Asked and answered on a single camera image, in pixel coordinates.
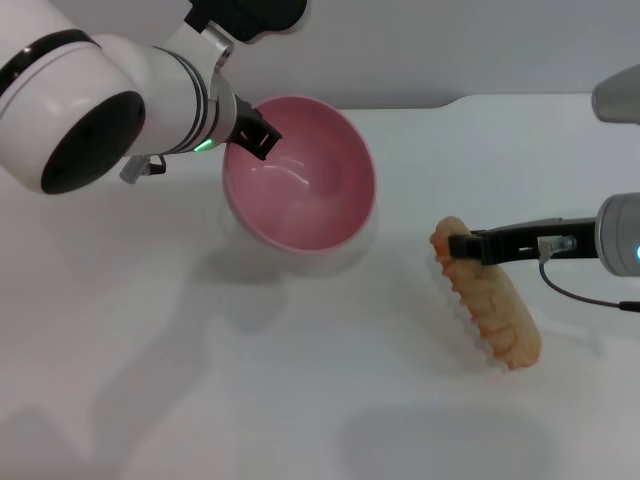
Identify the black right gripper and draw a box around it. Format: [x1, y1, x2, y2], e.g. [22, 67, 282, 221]
[447, 216, 601, 266]

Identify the left arm cable with plug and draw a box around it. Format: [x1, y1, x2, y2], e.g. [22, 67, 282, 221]
[118, 153, 168, 185]

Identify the pink bowl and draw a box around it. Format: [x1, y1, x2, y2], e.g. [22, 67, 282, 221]
[221, 95, 377, 254]

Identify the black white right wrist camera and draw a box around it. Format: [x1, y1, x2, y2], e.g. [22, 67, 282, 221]
[591, 62, 640, 125]

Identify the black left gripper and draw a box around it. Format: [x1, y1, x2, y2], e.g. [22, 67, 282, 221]
[224, 94, 284, 162]

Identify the silver left camera mount bracket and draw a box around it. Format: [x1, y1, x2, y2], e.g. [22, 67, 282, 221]
[164, 19, 236, 101]

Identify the ridged golden bread loaf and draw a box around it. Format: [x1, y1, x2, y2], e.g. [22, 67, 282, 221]
[429, 215, 543, 372]

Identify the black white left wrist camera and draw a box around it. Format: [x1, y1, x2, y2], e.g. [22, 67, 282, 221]
[183, 0, 309, 44]

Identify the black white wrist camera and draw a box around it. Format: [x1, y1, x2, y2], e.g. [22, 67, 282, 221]
[183, 0, 309, 44]
[591, 62, 640, 125]

